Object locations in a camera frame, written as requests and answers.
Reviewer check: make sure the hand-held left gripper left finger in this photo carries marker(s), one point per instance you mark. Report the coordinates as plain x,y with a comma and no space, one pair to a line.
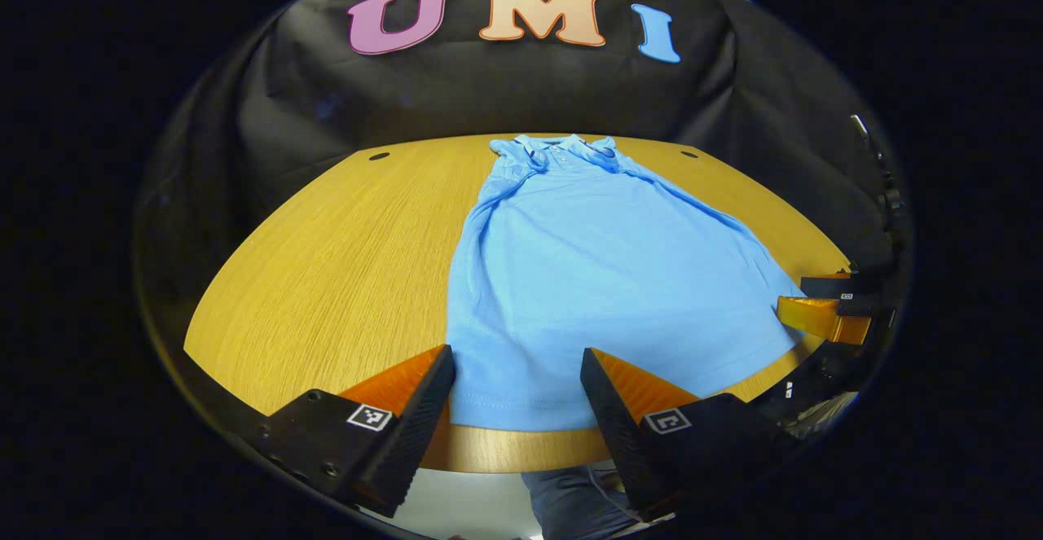
424,418

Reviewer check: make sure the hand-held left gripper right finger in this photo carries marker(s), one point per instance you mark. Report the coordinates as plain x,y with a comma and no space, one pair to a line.
611,418

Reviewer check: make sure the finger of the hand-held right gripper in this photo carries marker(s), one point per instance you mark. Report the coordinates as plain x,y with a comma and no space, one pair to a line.
807,381
825,286

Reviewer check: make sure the light blue T-shirt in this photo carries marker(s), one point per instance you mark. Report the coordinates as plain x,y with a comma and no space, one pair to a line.
603,279

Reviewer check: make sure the person's blue jeans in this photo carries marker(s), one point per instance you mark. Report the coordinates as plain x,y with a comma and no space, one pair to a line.
578,503

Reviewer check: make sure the black backdrop cloth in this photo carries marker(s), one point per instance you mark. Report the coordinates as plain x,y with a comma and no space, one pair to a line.
521,92

